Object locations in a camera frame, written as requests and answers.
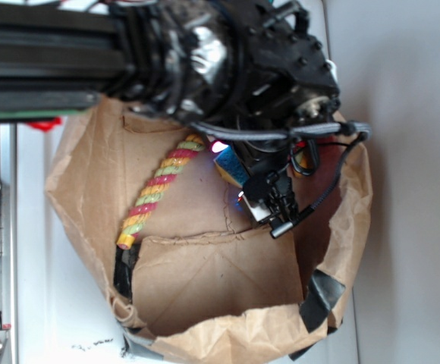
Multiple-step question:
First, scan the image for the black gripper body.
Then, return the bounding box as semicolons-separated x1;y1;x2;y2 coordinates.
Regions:
231;138;319;228

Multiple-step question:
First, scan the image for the green and yellow sponge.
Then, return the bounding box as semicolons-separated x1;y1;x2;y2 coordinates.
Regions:
214;146;249;188

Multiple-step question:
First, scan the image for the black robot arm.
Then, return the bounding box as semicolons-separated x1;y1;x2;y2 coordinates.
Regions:
0;1;339;229

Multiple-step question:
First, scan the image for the brown paper bag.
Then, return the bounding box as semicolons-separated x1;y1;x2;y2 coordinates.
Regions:
46;99;373;363

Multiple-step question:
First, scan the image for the black braided cable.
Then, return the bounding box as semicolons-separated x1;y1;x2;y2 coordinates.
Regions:
189;119;373;240

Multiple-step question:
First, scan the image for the multicolour twisted rope toy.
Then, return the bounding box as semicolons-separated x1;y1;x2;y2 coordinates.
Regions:
116;134;205;250

